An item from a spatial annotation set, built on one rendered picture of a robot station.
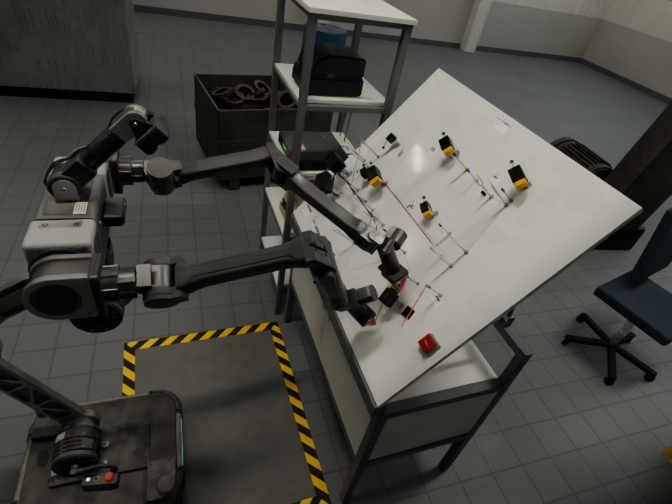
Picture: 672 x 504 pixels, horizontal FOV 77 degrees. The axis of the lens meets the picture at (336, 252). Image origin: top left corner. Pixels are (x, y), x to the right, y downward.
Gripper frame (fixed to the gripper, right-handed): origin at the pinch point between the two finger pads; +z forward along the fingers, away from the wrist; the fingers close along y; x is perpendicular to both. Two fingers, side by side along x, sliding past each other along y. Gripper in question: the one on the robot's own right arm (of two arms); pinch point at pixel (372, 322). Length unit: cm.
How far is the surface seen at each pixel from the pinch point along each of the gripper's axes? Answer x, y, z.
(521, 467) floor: 1, -26, 145
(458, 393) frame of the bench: -3.7, -22.7, 39.8
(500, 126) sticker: -89, 15, -10
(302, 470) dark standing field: 78, 19, 65
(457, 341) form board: -15.7, -27.8, 3.5
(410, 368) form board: 1.6, -20.6, 6.3
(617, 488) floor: -27, -56, 179
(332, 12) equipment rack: -79, 76, -64
